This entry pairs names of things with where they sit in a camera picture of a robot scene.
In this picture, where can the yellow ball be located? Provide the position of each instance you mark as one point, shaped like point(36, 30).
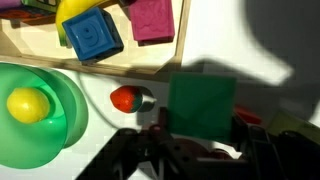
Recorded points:
point(28, 105)

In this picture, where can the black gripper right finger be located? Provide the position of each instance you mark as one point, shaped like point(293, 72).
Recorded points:
point(263, 153)

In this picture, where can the lime green small cube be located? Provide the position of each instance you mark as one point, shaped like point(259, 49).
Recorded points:
point(293, 128)

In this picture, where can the blue number block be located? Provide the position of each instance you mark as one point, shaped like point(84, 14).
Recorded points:
point(91, 35)

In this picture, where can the red toy strawberry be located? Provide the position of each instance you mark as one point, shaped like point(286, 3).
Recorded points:
point(125, 99)

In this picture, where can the green translucent plastic bowl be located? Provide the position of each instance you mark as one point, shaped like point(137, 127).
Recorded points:
point(36, 143)

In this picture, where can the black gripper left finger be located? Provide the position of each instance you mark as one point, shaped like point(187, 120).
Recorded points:
point(162, 133)

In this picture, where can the pink toy block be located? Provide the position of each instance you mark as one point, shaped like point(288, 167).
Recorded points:
point(151, 20)

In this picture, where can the yellow toy banana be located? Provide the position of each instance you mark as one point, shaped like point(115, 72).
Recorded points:
point(71, 10)

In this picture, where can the wooden tray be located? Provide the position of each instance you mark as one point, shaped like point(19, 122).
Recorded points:
point(143, 68)

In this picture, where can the green toy block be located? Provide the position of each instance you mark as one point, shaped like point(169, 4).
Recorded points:
point(201, 106)

